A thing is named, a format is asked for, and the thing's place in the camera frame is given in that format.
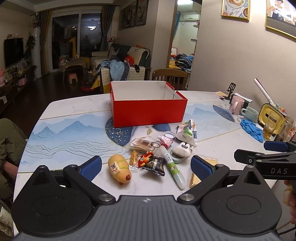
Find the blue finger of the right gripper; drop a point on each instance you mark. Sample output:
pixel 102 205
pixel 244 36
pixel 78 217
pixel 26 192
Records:
pixel 276 146

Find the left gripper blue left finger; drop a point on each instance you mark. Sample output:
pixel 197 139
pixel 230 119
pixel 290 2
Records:
pixel 91 168

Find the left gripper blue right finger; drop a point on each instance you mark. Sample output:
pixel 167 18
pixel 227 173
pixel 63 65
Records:
pixel 202 167

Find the packaged toast cracker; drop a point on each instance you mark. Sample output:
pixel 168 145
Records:
pixel 195 180

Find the green white glue tube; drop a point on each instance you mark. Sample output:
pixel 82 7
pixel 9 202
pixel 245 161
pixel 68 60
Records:
pixel 175 172

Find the white plush keychain toy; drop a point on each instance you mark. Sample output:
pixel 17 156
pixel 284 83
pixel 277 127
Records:
pixel 183 149

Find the white tissue pack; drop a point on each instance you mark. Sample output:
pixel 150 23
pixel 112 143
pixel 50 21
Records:
pixel 186 132

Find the black snack packet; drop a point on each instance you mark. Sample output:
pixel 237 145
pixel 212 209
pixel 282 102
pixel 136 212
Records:
pixel 155 165

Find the small yellow biscuit packet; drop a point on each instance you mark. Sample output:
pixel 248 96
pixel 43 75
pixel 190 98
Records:
pixel 133 162

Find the cotton swab bag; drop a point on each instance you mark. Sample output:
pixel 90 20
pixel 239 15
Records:
pixel 142 145

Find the red orange toy figure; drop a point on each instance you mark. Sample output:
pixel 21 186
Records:
pixel 144 159

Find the pale green tape measure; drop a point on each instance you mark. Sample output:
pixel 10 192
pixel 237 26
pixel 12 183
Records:
pixel 176 159

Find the person's right hand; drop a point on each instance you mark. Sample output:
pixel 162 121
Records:
pixel 289 200

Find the glass jar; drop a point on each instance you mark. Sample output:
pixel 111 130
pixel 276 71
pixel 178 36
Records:
pixel 286 128

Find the blue rubber glove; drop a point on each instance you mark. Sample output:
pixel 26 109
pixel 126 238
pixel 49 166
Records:
pixel 251 128

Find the yellow lidded container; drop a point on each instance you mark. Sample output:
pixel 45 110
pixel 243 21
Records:
pixel 270 113

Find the pale green mug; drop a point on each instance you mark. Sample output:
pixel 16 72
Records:
pixel 249 114

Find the small red white tube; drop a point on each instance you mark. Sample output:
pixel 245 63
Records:
pixel 165 141

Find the small round tin lid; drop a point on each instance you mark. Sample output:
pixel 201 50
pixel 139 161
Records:
pixel 169 134

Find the pink mug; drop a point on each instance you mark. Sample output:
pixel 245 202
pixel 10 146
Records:
pixel 236 104

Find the white rolled stick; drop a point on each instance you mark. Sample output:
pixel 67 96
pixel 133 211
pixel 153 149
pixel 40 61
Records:
pixel 262 89

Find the black phone stand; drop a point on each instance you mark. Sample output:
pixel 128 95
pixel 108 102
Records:
pixel 230 90

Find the red cardboard box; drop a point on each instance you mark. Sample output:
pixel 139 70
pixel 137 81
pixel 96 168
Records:
pixel 140 103

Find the wooden dining chair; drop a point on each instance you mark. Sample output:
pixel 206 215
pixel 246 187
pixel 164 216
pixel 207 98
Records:
pixel 175 77

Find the pink plastic stool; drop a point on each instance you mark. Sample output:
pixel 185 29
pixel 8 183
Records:
pixel 72 77

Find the sofa with clothes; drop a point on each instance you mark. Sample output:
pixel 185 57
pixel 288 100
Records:
pixel 120 63

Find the framed portrait picture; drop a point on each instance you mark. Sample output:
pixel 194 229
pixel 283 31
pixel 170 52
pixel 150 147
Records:
pixel 280 17

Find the framed food picture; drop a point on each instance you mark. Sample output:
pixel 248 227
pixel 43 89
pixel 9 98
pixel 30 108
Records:
pixel 237 9

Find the black television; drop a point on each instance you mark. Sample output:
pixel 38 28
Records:
pixel 13 51

